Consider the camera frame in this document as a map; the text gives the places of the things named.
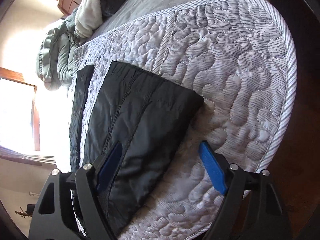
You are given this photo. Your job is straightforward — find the green grey folded duvet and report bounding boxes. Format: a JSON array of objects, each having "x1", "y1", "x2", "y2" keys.
[{"x1": 36, "y1": 9, "x2": 86, "y2": 90}]

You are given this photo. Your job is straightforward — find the grey floral quilted bedspread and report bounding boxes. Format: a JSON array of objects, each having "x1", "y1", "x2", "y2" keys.
[{"x1": 71, "y1": 0, "x2": 297, "y2": 239}]

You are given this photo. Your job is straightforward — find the wood framed window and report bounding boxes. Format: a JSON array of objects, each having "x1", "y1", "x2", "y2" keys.
[{"x1": 1, "y1": 68, "x2": 55, "y2": 166}]

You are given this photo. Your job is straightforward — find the black pants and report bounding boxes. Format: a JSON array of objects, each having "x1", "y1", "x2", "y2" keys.
[{"x1": 69, "y1": 62, "x2": 204, "y2": 236}]

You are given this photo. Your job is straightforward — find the white fleece blanket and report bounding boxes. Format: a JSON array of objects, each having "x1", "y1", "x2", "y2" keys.
[{"x1": 74, "y1": 0, "x2": 103, "y2": 38}]

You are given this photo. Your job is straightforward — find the wooden coat rack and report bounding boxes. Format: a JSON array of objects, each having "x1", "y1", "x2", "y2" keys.
[{"x1": 15, "y1": 207, "x2": 33, "y2": 219}]

